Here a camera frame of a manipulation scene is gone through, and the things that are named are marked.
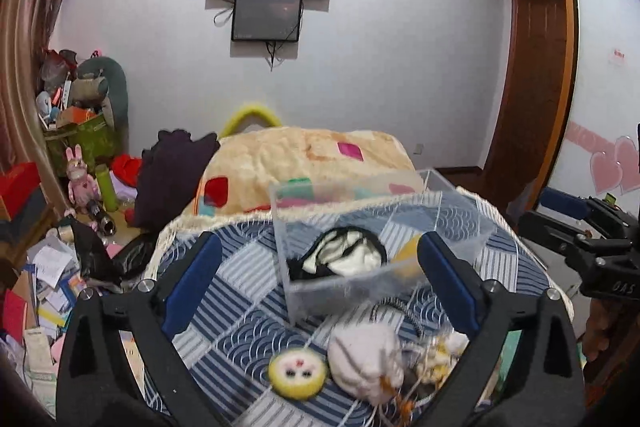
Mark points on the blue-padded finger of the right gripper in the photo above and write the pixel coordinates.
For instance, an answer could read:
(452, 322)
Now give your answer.
(561, 202)

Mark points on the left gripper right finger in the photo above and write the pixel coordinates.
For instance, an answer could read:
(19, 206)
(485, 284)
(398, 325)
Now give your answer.
(544, 385)

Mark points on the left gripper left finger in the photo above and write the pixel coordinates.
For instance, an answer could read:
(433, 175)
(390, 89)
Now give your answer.
(96, 383)

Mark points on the floral yellow scrunchie cloth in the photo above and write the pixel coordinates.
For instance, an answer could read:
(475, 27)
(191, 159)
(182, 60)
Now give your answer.
(437, 357)

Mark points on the white drawstring pouch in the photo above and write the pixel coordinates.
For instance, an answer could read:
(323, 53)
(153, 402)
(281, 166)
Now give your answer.
(365, 361)

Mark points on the yellow round felt face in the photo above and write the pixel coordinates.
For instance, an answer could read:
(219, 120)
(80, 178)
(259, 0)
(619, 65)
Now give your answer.
(297, 374)

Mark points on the clear plastic storage box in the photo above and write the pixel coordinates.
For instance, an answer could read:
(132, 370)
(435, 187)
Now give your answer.
(398, 206)

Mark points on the black and white eye mask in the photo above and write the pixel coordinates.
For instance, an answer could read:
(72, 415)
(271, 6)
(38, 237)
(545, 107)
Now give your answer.
(339, 252)

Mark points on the green knitted sock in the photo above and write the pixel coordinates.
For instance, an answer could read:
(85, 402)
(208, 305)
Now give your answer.
(507, 356)

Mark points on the person's right hand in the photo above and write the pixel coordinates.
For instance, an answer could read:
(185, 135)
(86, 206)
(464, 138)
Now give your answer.
(602, 315)

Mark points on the white sliding wardrobe door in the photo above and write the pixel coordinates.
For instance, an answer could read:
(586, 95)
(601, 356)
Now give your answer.
(605, 97)

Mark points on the black plastic bag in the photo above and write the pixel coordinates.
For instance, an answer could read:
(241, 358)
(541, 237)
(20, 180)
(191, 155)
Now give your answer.
(97, 267)

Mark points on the blue white patterned tablecloth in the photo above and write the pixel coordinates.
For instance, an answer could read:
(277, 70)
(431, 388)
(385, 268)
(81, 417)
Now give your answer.
(242, 319)

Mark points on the green bottle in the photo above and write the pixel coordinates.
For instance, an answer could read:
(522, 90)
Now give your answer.
(108, 195)

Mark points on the pink rabbit toy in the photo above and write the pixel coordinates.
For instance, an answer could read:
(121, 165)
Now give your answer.
(82, 188)

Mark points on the red box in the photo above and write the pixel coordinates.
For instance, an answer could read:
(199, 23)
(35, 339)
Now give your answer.
(16, 186)

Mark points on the red plush item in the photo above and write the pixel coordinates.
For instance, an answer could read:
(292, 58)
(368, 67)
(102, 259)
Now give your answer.
(127, 168)

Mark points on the dark purple plush cushion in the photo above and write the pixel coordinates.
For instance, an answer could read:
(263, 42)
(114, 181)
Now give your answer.
(169, 176)

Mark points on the green storage box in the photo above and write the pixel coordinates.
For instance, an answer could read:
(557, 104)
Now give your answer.
(99, 143)

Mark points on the wooden wardrobe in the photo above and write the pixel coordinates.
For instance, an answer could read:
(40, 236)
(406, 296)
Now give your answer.
(534, 104)

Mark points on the beige patchwork blanket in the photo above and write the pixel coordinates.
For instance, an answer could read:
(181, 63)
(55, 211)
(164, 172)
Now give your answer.
(252, 162)

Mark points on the yellow fuzzy headband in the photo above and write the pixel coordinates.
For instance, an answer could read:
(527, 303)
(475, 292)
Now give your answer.
(247, 114)

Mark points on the green dinosaur plush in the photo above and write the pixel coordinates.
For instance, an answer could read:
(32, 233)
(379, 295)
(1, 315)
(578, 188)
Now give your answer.
(101, 84)

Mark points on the striped brown curtain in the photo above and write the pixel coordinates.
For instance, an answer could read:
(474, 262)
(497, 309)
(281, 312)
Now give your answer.
(26, 29)

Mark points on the small wall monitor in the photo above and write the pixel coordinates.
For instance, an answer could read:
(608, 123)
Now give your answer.
(267, 20)

